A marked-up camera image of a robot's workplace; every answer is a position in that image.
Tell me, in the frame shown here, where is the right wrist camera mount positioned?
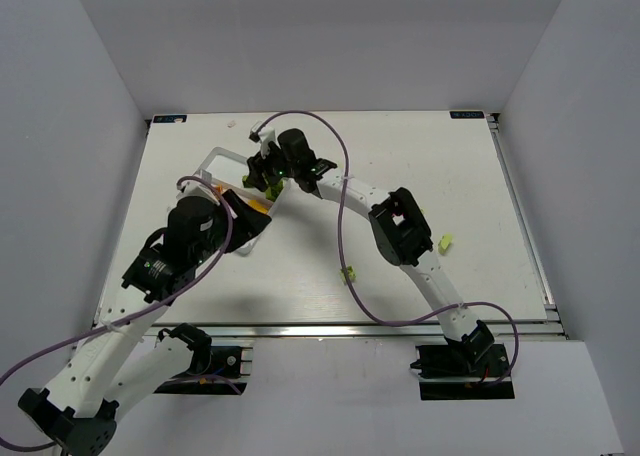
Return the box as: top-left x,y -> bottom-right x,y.
249,121 -> 276,157

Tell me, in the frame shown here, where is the pale green lego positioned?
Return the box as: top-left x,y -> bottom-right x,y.
438,233 -> 454,255

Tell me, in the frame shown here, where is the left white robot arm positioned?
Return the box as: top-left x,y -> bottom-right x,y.
18,190 -> 271,455

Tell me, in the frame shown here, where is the blue label left corner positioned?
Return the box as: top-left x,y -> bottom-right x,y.
152,114 -> 187,124

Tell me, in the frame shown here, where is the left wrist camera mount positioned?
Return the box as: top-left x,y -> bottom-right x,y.
176,171 -> 220,205

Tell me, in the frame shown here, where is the blue label right corner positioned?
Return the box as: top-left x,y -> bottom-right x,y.
449,110 -> 485,119

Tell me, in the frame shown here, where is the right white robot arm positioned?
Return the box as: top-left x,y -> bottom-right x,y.
247,127 -> 494,369

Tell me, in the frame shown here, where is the aluminium front rail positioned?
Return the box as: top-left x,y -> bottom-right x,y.
144,319 -> 566,342

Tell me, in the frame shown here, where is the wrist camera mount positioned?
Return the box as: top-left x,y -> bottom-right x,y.
176,171 -> 220,205
249,121 -> 276,157

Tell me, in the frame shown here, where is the white divided sorting tray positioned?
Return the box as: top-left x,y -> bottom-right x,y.
192,146 -> 292,256

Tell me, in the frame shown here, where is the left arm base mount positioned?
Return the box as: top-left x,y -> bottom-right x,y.
154,324 -> 253,396

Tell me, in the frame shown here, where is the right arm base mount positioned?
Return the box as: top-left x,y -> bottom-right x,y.
409,344 -> 515,401

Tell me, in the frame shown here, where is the blue label corner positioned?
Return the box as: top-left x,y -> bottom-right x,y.
152,114 -> 187,124
449,110 -> 485,119

